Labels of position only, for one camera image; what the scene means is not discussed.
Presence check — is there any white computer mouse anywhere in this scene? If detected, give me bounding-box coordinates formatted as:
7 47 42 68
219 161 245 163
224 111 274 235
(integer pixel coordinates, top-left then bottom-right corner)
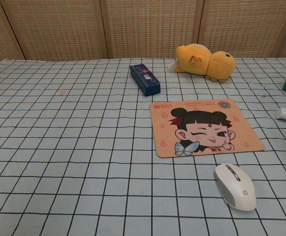
214 163 258 211

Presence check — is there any cartoon girl mouse pad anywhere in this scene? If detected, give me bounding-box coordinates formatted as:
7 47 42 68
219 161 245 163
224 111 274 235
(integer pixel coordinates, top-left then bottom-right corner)
149 98 266 158

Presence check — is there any dark blue rectangular box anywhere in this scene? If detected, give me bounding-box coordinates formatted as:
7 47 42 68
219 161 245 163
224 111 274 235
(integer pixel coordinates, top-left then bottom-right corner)
129 63 161 97

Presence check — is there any blue checkered tablecloth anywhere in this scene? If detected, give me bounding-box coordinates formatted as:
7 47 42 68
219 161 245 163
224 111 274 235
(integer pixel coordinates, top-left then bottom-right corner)
0 57 286 236

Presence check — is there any yellow plush duck toy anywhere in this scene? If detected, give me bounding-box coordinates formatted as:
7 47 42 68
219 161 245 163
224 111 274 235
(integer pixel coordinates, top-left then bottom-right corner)
168 43 236 83

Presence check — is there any woven rattan folding screen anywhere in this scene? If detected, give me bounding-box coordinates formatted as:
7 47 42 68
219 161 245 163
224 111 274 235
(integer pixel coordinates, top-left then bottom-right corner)
0 0 286 70

